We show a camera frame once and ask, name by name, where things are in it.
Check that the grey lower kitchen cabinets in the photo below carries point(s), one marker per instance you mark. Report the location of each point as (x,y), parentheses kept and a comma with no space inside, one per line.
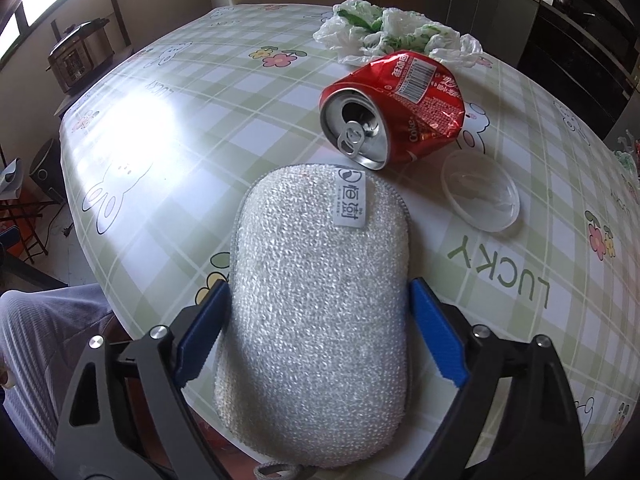
(490,0)

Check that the clear plastic lid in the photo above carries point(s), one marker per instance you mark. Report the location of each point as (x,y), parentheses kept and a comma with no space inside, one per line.
(480,195)

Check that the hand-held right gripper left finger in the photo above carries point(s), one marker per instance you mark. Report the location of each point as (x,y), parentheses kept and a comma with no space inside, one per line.
(202,330)

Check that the checked bunny print tablecloth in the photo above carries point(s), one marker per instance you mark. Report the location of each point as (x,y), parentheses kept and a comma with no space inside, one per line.
(200,160)

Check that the white green plastic bag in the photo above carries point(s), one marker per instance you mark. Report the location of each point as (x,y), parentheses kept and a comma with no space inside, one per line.
(395,30)

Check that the black stove oven unit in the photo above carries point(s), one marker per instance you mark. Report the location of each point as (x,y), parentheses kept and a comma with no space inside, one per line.
(575,70)

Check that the electric pressure cooker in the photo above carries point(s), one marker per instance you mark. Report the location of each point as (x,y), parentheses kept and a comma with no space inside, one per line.
(80,57)

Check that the crushed red can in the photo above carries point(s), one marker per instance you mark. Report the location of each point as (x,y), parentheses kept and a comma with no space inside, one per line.
(420,100)

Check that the pile of plastic bags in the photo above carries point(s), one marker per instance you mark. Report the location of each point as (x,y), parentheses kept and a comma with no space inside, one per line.
(629,155)

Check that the black speaker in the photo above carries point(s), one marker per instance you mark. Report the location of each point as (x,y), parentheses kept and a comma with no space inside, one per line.
(47,170)

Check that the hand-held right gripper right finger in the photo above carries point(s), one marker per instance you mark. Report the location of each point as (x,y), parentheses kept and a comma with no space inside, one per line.
(440,335)

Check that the dark framed window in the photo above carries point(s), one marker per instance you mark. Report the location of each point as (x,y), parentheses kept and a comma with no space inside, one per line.
(30,5)

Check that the person's left leg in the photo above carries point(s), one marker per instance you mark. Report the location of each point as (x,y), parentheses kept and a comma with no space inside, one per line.
(45,360)

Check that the black folding stand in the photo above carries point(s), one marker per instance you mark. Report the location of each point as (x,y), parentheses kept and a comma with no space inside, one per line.
(25,225)

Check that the silver scouring sponge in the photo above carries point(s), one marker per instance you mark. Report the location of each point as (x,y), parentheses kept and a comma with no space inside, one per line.
(315,310)

